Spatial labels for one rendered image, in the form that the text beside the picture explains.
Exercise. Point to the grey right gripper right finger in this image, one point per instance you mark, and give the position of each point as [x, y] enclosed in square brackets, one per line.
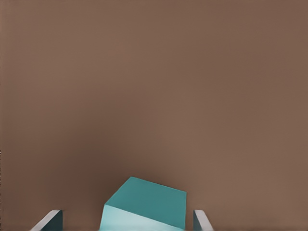
[201, 221]

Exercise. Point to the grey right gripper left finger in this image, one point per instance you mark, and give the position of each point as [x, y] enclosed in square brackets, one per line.
[51, 221]

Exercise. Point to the blue cube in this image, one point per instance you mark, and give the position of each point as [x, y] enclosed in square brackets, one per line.
[149, 204]

